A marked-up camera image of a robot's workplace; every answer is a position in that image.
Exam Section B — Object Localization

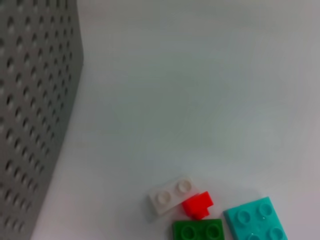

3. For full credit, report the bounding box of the opaque white toy brick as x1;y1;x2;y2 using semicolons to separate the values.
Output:
147;173;200;217

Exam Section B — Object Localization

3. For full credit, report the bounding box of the tiny red toy brick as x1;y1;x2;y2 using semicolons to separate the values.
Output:
181;191;215;221

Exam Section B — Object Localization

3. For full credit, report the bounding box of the grey perforated storage bin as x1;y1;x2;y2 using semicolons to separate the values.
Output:
0;0;85;240

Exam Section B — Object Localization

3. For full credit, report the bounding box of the narrow green toy brick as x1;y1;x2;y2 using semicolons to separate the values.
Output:
171;218;226;240

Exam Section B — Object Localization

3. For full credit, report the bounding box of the teal toy brick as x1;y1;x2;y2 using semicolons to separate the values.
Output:
222;196;288;240

